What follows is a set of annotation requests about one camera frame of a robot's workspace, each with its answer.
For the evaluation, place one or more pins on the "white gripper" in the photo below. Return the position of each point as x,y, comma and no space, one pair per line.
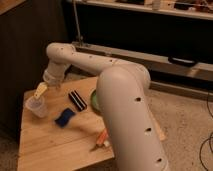
50,80

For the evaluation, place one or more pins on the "translucent white cup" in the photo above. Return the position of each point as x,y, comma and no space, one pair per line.
37,106

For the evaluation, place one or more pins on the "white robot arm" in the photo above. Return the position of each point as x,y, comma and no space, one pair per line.
121,94

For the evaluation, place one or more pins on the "green ceramic bowl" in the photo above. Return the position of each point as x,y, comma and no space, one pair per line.
94,102

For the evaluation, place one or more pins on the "black striped eraser block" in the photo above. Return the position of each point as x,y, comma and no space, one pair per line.
77,100

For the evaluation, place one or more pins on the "blue sponge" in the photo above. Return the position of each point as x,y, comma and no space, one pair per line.
64,117

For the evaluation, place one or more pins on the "wooden table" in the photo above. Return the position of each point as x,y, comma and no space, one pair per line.
44,146

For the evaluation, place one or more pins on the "vertical metal rod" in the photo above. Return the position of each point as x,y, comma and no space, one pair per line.
80,39

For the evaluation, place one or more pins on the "upper shelf with clutter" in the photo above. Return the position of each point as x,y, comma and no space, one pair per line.
154,7

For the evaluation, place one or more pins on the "metal rail beam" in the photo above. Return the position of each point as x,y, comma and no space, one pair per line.
152,62

